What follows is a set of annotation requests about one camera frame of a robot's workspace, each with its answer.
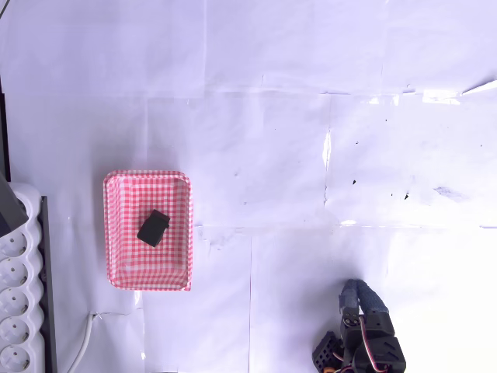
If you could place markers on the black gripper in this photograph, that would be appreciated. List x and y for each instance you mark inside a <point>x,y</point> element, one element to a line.
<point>359,311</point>

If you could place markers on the small black cube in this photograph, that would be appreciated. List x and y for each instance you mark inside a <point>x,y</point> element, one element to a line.
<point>152,229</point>

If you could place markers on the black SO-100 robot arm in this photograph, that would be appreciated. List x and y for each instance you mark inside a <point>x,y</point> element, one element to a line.
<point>384,353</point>

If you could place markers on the red checked paper tray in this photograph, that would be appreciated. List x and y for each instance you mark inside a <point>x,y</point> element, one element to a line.
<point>128,256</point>

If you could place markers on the black stand under power strip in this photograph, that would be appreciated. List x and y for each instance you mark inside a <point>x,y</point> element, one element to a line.
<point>48,287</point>

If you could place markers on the white power strip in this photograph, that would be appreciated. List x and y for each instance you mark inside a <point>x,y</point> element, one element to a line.
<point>17,287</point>

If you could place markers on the dark grey power adaptor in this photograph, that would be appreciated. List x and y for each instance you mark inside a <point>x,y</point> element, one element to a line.
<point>11,208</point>

